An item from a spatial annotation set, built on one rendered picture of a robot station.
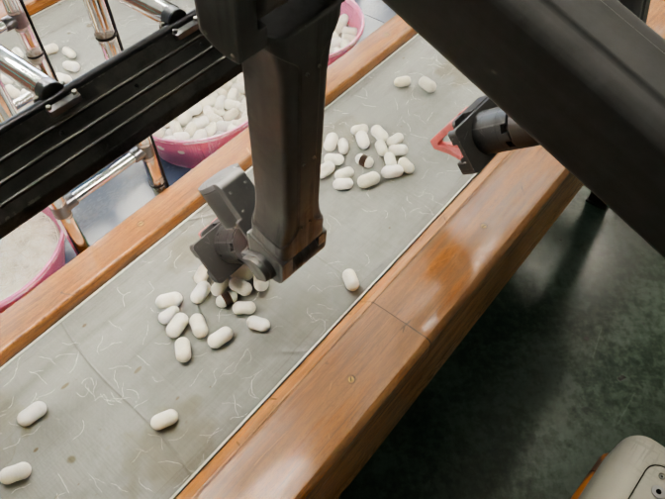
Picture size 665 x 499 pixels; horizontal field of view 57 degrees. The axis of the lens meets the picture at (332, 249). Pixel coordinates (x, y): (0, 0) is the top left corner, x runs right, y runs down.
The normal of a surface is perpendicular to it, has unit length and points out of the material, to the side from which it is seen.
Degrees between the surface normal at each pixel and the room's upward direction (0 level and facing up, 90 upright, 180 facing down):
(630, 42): 18
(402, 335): 0
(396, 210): 0
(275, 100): 95
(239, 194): 46
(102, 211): 0
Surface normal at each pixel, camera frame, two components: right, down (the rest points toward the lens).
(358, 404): -0.02, -0.61
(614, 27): 0.14, -0.36
